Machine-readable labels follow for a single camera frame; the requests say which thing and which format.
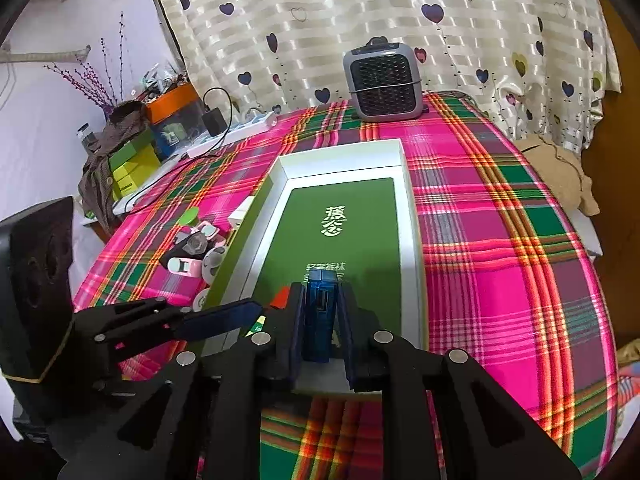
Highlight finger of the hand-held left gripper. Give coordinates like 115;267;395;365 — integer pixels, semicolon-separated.
94;321;202;377
74;296;264;342

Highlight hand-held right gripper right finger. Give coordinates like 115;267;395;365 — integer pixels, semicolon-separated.
336;282;583;480

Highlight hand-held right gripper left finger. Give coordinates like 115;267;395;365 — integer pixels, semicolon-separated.
57;282;307;480

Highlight blue lighter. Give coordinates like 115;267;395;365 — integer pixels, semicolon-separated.
302;268;341;363

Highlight white panda face gadget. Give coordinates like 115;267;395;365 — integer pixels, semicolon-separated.
201;246;230;281

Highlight black rectangular block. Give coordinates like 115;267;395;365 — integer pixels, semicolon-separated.
159;245;201;271

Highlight white box with green base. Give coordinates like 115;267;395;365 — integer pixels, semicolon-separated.
202;138;428;401

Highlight white charger cube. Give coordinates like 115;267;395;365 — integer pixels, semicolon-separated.
227;197;256;233

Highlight brown cloth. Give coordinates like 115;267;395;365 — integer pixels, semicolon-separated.
77;100;156;233

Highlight yellow green cardboard box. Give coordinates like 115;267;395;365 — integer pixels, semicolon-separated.
111;145;162;203

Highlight dark green cardboard box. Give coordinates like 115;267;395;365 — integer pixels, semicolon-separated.
109;129;156;161

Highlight white power strip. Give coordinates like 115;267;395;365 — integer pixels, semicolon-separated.
187;111;278;158

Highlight black power adapter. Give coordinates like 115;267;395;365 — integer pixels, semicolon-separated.
202;109;227;137

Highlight purple flower branches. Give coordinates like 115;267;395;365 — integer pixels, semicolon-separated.
44;12;126;111

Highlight orange lidded storage box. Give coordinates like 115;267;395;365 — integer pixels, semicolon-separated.
145;82;207;156

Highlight white wrapped pipe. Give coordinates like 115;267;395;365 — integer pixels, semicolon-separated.
0;44;92;65

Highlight heap of small packets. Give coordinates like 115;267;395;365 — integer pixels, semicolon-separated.
142;57;190;97

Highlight grey portable heater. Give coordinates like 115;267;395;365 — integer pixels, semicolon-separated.
343;37;431;123

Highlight light patterned cloth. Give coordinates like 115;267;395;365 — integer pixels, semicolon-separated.
616;339;640;413

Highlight heart print striped curtain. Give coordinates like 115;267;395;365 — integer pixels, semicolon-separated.
160;0;623;153

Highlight black cable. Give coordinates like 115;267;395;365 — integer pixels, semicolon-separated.
122;87;242;213

